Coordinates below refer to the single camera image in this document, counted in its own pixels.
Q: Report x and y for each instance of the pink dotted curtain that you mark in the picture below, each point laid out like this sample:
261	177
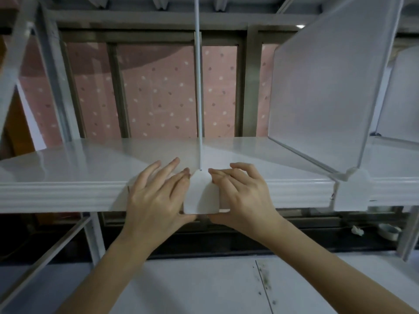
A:
157	94

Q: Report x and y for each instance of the person's left hand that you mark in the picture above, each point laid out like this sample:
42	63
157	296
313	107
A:
154	209

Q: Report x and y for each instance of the person's right hand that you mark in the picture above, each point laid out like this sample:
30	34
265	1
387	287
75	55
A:
248	202

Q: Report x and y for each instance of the person's right forearm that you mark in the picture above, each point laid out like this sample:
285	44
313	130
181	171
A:
327	277

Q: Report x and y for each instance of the white divider panel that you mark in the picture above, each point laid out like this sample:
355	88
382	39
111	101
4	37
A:
198	94
327	94
402	101

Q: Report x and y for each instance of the white metal shelving rack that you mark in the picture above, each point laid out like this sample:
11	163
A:
82	166

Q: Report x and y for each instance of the small round roll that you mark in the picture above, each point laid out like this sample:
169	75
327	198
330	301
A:
389	231

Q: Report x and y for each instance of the crumpled white tissue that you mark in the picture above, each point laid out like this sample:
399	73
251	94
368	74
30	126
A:
356	230

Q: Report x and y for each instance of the metal window frame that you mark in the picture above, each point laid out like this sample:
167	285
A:
252	78

